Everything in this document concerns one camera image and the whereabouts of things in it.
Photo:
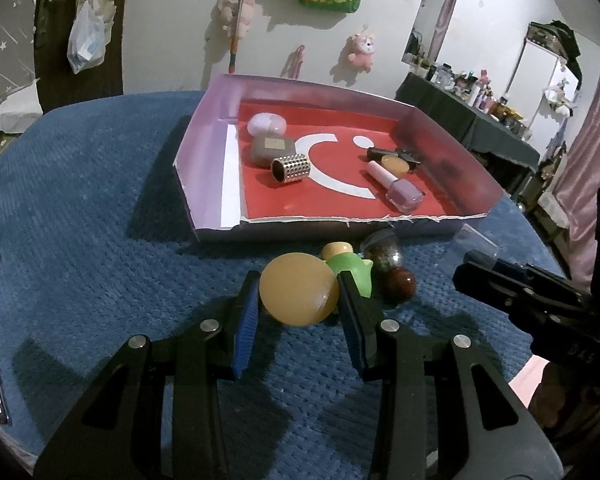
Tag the pink curtain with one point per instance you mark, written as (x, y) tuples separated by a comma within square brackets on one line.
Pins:
[(592, 160)]

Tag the large tan round disc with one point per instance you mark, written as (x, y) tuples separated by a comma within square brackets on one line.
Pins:
[(299, 290)]

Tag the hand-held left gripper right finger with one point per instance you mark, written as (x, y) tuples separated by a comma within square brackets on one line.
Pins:
[(352, 320)]

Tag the pink and red cardboard box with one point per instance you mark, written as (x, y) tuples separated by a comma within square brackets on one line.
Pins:
[(330, 185)]

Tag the orange and white stick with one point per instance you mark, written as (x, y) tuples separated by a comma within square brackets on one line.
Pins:
[(236, 30)]

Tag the green tulip-shaped bottle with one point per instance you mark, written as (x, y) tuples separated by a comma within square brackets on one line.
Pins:
[(352, 267)]

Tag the pale pink plush toy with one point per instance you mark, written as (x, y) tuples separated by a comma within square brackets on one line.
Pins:
[(237, 12)]

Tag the taupe square case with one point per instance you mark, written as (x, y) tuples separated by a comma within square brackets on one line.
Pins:
[(272, 150)]

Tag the silver studded cylinder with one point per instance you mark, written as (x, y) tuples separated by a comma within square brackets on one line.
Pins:
[(291, 169)]

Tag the wall mirror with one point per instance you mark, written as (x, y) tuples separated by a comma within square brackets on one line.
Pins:
[(432, 15)]

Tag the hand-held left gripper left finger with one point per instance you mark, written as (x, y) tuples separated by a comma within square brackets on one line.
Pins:
[(242, 325)]

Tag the pink pig plush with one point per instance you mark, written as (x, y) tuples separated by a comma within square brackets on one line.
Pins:
[(362, 49)]

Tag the dark cloth-covered side table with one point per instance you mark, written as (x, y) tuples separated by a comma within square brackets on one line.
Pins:
[(460, 115)]

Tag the row of small bottles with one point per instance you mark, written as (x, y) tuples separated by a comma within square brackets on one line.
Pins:
[(475, 92)]

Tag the white artificial flowers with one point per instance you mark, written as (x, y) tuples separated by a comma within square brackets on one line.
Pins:
[(560, 95)]

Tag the brown glossy ball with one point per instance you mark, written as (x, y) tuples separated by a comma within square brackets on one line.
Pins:
[(400, 284)]

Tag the blue textured blanket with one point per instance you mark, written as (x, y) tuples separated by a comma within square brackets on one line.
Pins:
[(105, 210)]

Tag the dark clothes pile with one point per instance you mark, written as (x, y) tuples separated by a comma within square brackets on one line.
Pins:
[(560, 40)]

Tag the clear plastic piece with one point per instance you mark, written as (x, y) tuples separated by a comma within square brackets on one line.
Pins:
[(476, 242)]

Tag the clear plastic bag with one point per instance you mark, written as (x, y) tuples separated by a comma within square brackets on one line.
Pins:
[(85, 42)]

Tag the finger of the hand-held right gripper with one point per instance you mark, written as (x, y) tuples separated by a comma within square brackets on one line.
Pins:
[(500, 270), (485, 285)]

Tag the white cloth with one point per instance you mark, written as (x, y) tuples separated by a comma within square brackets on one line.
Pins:
[(5, 115)]

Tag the silver glitter ball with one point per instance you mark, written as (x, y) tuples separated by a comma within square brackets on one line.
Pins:
[(382, 252)]

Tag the dark nail polish bottle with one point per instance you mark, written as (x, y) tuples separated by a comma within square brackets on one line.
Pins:
[(387, 152)]

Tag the dark wooden post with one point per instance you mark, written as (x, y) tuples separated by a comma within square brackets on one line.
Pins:
[(55, 60)]

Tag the small tan round disc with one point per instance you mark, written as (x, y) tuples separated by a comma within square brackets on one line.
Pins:
[(395, 164)]

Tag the pink hanging ornament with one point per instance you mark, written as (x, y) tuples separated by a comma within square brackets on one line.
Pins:
[(295, 60)]

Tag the pale pink oval case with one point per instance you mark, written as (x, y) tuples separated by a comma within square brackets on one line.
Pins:
[(266, 122)]

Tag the pink nail polish bottle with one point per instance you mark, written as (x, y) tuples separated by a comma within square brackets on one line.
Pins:
[(396, 186)]

